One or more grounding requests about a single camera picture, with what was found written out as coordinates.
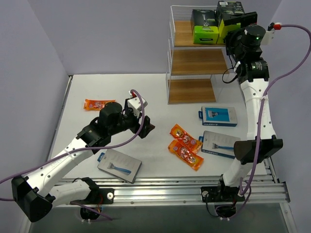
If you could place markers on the orange razor bag upper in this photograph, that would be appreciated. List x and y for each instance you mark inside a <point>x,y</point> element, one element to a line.
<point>185,139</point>

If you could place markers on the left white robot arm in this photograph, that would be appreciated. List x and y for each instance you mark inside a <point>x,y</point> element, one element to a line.
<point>37,193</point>

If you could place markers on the grey box blue razor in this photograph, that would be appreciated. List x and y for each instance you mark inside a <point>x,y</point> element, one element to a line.
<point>119,165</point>
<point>218,144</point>

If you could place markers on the tall green black razor box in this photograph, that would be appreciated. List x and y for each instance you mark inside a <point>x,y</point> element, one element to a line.
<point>221,39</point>

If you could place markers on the blue white razor box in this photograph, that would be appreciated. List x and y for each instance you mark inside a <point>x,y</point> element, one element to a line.
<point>218,116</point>

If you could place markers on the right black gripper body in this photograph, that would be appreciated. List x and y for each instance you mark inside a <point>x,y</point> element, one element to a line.
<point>244,18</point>

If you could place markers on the black green razor pack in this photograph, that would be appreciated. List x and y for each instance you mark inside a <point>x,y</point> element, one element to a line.
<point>204,27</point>

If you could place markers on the small black green razor box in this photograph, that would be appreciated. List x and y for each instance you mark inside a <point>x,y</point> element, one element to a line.
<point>229,7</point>

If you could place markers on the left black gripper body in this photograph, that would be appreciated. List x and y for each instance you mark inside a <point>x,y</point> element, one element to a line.
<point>144,126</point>

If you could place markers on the orange razor bag lower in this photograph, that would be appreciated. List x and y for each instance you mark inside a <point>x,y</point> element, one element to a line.
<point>184,153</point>

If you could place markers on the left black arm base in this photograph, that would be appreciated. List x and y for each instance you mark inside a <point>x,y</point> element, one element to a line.
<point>106,196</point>

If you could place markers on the orange razor bag far left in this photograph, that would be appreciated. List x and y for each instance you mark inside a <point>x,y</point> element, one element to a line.
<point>95,105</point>

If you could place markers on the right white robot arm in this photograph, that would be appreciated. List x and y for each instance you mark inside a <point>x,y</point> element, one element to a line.
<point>252,73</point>

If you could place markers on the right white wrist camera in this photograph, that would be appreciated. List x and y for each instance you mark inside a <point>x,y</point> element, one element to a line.
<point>270,33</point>

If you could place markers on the orange razor bag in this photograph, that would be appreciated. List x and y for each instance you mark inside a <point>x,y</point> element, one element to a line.
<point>185,139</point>
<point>184,153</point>
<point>95,105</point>

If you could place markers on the white wire wooden shelf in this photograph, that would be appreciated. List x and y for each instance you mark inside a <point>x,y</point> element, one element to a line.
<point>192,69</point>

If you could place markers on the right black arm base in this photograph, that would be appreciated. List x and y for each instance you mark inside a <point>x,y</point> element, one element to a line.
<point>211,194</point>

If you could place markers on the aluminium mounting rail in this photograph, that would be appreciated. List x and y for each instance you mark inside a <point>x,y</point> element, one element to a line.
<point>185,190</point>

